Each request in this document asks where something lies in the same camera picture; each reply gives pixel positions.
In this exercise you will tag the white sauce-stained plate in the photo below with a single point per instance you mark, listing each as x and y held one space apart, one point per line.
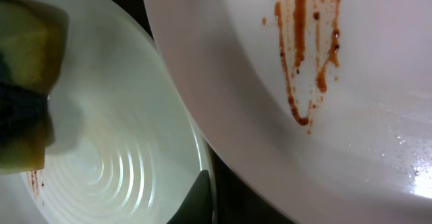
323 107

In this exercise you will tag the white ribbed plate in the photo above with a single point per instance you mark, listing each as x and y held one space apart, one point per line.
125 149

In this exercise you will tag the yellow green scrub sponge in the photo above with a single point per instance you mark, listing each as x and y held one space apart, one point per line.
32 49

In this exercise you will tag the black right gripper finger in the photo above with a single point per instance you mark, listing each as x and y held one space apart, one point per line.
197 207

